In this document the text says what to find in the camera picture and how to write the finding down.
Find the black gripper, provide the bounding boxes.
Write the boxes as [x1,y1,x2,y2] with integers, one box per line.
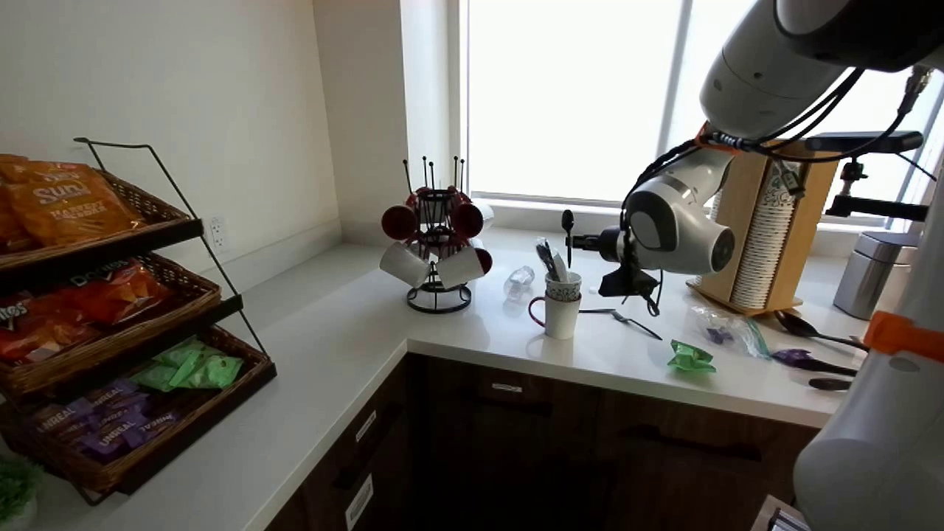
[569,223,634,267]

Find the black spoon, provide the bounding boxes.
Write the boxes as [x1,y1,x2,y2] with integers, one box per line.
[557,207,581,270]

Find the black utensil in cup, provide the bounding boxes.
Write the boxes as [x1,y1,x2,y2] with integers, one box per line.
[534,239,560,281]

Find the patterned white inner cup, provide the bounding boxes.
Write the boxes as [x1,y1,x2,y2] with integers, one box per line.
[543,270,584,303]

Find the dark plastic spoon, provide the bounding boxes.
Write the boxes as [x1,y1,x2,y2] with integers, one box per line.
[774,306,870,353]

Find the purple plastic spoon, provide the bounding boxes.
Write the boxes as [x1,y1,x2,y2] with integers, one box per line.
[771,346,861,381]

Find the bright window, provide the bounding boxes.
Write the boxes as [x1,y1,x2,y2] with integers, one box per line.
[460,0,944,210]

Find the green crumpled packet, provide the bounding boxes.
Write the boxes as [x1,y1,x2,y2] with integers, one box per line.
[668,337,721,377]

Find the white roll in dispenser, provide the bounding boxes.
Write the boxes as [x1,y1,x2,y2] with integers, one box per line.
[731,160,809,312]

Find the teal stick packet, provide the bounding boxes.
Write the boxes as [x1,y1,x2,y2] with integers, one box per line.
[740,316,776,363]

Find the dark wooden cabinet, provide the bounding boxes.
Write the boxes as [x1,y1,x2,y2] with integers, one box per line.
[264,350,821,531]

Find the wooden dispenser box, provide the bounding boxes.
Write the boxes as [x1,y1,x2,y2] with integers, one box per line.
[684,145,848,321]

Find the small black utensil piece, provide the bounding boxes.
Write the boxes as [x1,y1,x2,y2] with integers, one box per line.
[805,375,855,396]

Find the gray metal canister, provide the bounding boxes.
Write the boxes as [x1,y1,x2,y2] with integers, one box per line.
[833,228,925,324]

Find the white cabinet label sticker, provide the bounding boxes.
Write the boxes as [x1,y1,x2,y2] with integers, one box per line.
[342,472,377,531]

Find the green snack packets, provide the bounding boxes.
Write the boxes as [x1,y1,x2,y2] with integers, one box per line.
[130,334,248,397]

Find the three tier basket rack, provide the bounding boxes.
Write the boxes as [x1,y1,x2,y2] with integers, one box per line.
[0,136,281,506]

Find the red orange snack bag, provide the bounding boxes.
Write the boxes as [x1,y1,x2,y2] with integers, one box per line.
[0,257,177,368]

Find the purple snack packets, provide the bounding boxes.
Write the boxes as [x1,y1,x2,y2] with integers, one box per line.
[32,381,184,465]

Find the orange chip bag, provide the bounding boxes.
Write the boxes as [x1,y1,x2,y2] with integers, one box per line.
[0,152,143,253]

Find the small green potted plant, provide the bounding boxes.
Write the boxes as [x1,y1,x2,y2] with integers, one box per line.
[0,455,45,531]

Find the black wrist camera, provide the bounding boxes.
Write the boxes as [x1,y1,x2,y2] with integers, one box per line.
[596,257,665,303]

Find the white cup with handle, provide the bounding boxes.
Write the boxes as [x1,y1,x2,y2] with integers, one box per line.
[526,290,584,341]

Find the black wire mug tree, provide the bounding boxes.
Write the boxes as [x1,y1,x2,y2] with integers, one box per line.
[399,152,478,316]

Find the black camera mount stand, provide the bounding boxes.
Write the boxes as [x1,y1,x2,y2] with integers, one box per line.
[804,126,932,223]

